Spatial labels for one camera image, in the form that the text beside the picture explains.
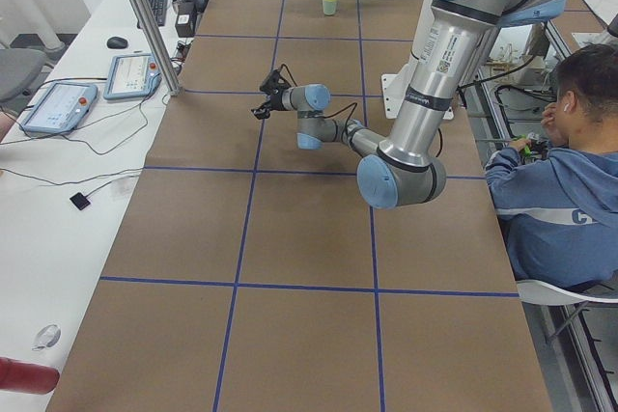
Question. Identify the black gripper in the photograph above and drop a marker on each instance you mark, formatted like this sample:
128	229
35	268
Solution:
278	99

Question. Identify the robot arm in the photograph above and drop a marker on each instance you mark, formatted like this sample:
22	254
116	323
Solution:
398	170

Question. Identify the green plastic cup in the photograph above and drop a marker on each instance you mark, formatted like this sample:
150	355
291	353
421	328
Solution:
329	7

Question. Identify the black box with label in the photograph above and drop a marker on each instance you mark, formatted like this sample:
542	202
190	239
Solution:
185	23

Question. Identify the far teach pendant tablet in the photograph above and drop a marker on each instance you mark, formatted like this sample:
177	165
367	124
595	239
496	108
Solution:
131	76

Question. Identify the teach pendant tablet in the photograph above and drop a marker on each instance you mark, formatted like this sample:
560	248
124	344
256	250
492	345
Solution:
131	76
60	109

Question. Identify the black keyboard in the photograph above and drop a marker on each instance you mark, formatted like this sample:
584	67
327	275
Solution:
159	10

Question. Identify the black computer mouse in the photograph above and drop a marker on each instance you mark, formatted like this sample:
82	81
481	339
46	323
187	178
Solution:
117	43

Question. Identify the near teach pendant tablet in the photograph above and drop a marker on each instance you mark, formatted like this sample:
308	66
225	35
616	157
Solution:
60	109

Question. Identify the small black square pad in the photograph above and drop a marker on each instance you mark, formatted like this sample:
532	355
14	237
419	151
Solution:
80	201

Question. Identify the grey office chair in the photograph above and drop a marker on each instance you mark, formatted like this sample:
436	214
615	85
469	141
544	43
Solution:
19	68

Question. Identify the person in blue hoodie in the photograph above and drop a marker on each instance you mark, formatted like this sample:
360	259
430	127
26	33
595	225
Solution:
558	216

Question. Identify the clear plastic wrapper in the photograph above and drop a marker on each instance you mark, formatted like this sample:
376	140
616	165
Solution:
47	337

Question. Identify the white chair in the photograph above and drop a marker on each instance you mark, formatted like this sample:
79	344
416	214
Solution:
540	293

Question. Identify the red cylinder bottle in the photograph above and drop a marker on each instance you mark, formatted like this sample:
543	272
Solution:
27	378

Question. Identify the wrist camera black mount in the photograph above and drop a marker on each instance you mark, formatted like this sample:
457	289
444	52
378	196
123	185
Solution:
275	82

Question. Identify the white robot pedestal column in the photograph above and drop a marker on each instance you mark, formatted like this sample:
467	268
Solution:
394	86

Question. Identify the aluminium frame post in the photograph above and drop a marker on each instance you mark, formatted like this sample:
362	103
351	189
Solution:
156	43

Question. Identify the green handled tool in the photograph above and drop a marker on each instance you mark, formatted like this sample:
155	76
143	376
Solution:
529	147

